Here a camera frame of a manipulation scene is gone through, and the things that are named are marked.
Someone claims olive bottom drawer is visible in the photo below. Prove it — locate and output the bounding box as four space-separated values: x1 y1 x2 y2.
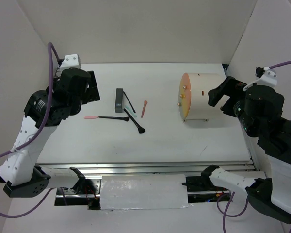
178 100 191 120

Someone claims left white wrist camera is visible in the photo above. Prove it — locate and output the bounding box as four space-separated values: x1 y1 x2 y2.
59 54 81 72

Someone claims black brush lying diagonal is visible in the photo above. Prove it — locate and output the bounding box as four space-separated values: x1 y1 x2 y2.
123 109 146 134

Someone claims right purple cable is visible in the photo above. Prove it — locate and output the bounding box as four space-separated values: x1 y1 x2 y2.
217 60 291 233

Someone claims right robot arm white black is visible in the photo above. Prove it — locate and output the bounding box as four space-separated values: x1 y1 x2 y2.
201 76 291 224

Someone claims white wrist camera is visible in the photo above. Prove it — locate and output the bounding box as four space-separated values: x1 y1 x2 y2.
59 54 81 72
255 67 277 87

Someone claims coral orange makeup applicator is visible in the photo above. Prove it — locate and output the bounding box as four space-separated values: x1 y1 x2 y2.
141 100 148 118

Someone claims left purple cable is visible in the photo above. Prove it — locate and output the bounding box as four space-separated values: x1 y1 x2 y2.
0 42 64 218

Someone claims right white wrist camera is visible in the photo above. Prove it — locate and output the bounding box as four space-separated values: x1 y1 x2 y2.
255 67 277 87

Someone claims black brush lying horizontal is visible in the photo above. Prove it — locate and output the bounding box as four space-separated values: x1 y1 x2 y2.
98 116 129 122

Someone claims teal makeup spatula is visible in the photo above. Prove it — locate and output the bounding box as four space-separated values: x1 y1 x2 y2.
125 105 137 118

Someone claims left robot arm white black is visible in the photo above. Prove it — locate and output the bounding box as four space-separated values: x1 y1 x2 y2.
0 68 100 198

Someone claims orange top drawer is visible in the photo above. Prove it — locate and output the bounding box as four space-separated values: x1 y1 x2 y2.
179 73 191 94

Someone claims white cover sheet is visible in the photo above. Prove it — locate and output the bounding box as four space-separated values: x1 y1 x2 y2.
100 174 189 210

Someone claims pink makeup spatula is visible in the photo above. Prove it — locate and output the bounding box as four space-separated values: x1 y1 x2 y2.
84 116 99 120

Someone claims dark grey rectangular makeup box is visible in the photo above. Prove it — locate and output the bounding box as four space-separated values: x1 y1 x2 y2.
114 88 124 113

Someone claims thin black eyeliner stick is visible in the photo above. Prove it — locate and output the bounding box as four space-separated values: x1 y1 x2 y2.
123 91 136 113

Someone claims purple cable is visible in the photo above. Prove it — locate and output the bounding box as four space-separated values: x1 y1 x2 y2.
217 60 291 233
0 42 64 218

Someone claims yellow drawer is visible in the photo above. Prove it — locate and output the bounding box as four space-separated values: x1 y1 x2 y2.
179 89 191 102

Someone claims aluminium rail frame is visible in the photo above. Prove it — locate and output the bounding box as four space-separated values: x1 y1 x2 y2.
36 67 261 197

